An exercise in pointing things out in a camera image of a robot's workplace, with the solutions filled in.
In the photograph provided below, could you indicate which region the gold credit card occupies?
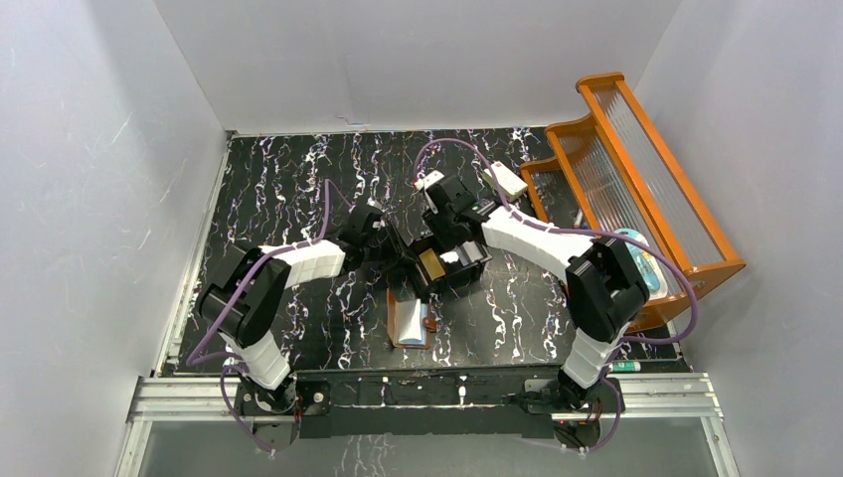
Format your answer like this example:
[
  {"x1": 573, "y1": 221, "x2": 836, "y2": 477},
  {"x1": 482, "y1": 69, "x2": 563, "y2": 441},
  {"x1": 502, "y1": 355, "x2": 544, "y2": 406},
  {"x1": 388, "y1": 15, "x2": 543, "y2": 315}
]
[{"x1": 420, "y1": 248, "x2": 446, "y2": 281}]

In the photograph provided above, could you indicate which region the black card tray box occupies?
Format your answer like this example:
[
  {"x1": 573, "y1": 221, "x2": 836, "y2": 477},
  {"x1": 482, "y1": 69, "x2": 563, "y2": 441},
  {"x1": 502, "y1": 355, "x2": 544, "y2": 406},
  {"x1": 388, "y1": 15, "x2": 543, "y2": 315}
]
[{"x1": 410, "y1": 235, "x2": 492, "y2": 298}]

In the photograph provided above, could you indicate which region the orange leather card holder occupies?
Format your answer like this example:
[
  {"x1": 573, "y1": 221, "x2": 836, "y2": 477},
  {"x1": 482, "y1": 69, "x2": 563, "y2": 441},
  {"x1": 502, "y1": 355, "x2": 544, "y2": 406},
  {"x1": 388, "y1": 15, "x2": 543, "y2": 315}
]
[{"x1": 387, "y1": 289, "x2": 436, "y2": 350}]

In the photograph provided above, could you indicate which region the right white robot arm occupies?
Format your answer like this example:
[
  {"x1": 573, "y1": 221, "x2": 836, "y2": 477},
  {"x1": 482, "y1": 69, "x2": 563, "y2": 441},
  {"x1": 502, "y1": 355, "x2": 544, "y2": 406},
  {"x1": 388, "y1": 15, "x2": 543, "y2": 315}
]
[{"x1": 414, "y1": 171, "x2": 650, "y2": 411}]

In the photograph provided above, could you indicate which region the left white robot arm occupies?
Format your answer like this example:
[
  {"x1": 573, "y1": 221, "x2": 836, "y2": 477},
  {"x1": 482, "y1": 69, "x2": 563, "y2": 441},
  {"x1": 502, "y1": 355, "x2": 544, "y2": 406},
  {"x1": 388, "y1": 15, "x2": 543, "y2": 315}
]
[{"x1": 196, "y1": 204, "x2": 413, "y2": 413}]

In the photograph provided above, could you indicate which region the stack of white cards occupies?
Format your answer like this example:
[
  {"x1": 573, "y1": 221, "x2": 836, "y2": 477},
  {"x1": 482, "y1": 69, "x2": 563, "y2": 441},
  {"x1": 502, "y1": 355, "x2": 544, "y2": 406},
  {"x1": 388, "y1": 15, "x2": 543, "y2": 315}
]
[{"x1": 439, "y1": 241, "x2": 484, "y2": 266}]

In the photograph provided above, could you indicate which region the white rectangular box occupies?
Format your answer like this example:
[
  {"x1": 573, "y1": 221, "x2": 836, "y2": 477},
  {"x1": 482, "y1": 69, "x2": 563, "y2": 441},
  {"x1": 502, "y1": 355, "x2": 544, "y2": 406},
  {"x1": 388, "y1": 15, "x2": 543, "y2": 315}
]
[{"x1": 482, "y1": 161, "x2": 528, "y2": 203}]

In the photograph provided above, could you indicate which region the orange wooden shelf rack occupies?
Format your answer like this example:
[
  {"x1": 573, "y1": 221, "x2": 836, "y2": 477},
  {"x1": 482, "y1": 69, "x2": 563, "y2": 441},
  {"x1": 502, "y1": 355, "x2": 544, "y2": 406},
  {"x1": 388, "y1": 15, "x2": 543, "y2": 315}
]
[{"x1": 520, "y1": 73, "x2": 746, "y2": 298}]

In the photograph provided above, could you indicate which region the blue blister pack item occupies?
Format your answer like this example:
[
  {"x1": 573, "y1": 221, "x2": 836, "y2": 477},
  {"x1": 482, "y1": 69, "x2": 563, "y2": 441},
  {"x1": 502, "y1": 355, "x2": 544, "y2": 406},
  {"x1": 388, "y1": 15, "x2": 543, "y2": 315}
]
[{"x1": 615, "y1": 228, "x2": 668, "y2": 300}]

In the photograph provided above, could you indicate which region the green marker pen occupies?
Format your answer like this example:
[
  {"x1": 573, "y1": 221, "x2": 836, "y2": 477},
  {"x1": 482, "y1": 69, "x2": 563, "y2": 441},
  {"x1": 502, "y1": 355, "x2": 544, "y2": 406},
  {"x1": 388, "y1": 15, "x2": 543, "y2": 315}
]
[{"x1": 610, "y1": 361, "x2": 642, "y2": 373}]

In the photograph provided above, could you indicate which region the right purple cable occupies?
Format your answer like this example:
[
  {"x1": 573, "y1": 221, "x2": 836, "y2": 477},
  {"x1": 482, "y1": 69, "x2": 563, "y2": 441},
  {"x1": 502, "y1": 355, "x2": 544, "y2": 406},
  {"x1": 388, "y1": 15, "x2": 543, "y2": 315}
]
[{"x1": 413, "y1": 138, "x2": 700, "y2": 347}]

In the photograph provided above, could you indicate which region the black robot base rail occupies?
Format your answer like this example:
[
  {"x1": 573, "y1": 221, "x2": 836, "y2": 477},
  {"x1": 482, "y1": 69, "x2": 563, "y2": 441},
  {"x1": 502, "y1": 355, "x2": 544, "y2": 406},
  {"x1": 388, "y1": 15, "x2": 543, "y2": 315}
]
[{"x1": 235, "y1": 365, "x2": 595, "y2": 439}]

